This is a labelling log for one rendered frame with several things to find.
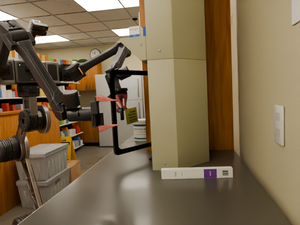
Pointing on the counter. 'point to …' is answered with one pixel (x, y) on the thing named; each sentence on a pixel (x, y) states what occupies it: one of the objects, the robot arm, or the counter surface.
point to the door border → (113, 110)
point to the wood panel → (215, 72)
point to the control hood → (136, 46)
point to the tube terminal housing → (177, 82)
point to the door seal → (116, 112)
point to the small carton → (135, 31)
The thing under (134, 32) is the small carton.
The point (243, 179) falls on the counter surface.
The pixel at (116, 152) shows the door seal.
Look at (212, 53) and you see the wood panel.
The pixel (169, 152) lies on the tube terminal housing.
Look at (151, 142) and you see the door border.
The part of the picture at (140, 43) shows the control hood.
